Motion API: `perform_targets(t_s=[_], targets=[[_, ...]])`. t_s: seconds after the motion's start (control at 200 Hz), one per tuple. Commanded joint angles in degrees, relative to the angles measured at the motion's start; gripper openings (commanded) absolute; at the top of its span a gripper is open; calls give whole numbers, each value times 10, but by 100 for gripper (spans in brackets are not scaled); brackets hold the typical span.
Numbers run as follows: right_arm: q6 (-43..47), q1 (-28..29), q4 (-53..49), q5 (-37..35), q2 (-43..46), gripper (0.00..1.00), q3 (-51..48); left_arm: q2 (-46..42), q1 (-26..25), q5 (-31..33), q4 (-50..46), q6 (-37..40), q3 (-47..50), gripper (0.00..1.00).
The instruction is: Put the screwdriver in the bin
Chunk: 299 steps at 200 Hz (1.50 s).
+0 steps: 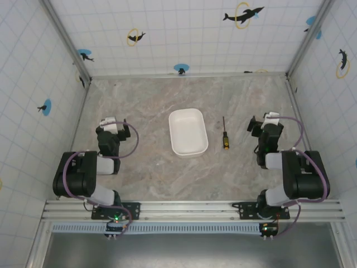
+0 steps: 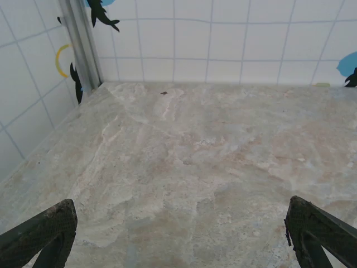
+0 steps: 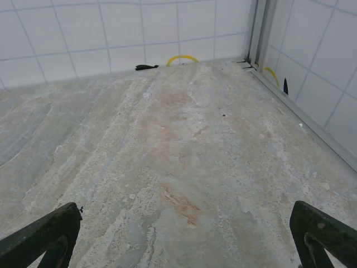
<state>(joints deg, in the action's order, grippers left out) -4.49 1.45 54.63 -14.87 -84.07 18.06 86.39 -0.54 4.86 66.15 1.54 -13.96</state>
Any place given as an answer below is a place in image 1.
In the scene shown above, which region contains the white plastic bin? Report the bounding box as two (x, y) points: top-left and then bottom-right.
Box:
(168, 108), (210, 158)

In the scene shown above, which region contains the grey metal panel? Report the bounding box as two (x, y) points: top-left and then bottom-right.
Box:
(26, 222), (353, 268)

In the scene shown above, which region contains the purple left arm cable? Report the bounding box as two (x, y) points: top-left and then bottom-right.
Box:
(61, 119), (140, 236)

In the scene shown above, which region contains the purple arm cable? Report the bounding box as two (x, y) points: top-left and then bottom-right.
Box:
(61, 119), (140, 236)
(267, 115), (329, 237)

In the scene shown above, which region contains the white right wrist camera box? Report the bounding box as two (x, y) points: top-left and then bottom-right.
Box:
(263, 111), (281, 127)

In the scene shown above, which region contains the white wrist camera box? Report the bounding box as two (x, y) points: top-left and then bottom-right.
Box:
(100, 116), (124, 135)
(263, 111), (281, 127)

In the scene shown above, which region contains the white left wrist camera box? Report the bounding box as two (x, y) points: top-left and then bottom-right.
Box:
(100, 116), (124, 135)

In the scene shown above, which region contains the black yellow handled screwdriver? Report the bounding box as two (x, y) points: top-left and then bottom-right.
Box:
(221, 116), (231, 151)

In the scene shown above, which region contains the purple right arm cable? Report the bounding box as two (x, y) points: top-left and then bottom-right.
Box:
(267, 115), (329, 237)

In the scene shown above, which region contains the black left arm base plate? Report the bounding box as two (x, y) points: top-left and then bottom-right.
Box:
(91, 201), (141, 222)

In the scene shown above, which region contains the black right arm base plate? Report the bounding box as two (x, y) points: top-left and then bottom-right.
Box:
(231, 201), (291, 221)

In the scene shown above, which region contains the aluminium frame rail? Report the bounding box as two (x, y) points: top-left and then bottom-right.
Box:
(89, 71), (288, 80)

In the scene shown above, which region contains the aluminium frame post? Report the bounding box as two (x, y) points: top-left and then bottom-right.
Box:
(285, 0), (336, 79)
(38, 0), (93, 85)

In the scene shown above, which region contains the aluminium mounting rail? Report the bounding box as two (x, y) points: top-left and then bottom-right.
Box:
(41, 199), (347, 223)

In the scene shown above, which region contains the grey slotted cable duct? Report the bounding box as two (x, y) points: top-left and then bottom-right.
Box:
(51, 222), (264, 235)

